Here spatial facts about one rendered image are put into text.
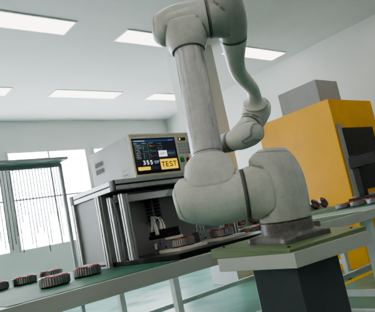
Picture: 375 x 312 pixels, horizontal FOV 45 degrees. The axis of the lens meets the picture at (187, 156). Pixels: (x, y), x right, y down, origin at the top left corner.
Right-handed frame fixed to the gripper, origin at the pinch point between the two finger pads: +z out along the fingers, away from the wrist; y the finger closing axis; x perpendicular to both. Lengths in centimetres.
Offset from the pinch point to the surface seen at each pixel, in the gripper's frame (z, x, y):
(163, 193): 6.1, -15.6, -18.4
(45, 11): 250, 212, 61
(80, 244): 48, -31, -42
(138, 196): 6.0, -15.5, -32.0
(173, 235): 1.0, -35.0, -20.9
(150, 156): 9.5, 2.5, -19.2
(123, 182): 6.6, -8.5, -37.9
